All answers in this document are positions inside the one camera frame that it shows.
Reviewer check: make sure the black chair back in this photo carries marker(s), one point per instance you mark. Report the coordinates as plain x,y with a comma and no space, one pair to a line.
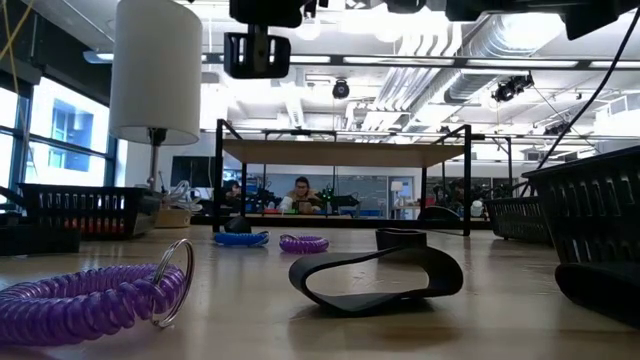
439,214

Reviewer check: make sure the small dark mounting block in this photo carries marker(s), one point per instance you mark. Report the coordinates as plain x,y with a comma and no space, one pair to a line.
9,219

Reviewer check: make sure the white jug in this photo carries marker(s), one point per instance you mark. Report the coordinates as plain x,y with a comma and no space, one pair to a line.
477,208

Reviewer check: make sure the black overhead frame bar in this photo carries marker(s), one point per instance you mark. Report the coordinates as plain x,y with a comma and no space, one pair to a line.
337,59

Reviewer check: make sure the small black cylinder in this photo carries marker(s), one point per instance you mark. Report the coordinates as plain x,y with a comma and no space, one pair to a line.
400,239

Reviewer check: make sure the black dome ceiling camera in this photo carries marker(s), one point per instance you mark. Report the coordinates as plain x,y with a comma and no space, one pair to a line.
341,90

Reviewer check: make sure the round beige base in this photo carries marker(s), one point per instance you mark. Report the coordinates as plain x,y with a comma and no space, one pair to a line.
175,218

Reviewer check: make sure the black plastic slotted basket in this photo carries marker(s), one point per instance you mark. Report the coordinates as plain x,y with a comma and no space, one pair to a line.
520,220
90,200
590,215

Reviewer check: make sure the small white lamp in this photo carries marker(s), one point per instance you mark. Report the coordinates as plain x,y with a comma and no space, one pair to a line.
396,186

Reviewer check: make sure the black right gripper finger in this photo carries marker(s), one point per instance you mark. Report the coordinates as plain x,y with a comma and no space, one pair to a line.
235,55

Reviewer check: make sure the window with dark frame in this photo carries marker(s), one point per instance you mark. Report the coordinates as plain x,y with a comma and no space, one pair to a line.
70,165

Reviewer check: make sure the black monitor screen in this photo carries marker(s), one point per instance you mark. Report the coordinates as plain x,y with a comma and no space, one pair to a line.
192,171

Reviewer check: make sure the white shade table lamp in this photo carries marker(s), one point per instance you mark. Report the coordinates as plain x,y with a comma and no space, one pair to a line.
155,75

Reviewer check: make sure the black ceiling-mounted camera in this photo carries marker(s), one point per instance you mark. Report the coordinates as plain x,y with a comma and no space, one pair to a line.
557,128
507,91

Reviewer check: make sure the blue coil wristband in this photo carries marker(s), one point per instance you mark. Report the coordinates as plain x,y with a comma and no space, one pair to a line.
240,240

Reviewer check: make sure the person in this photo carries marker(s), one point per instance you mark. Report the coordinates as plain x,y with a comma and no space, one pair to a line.
233,189
302,192

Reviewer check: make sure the wooden shelf riser black legs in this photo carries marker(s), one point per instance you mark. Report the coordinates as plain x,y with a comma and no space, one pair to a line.
340,152

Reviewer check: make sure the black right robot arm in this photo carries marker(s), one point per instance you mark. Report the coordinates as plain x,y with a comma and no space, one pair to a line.
500,7

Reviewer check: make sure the purple coil wristband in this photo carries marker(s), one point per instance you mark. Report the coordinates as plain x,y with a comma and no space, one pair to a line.
305,245
75,305

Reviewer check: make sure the round white pendant lamp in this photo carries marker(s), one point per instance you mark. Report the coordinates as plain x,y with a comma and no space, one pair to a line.
310,31

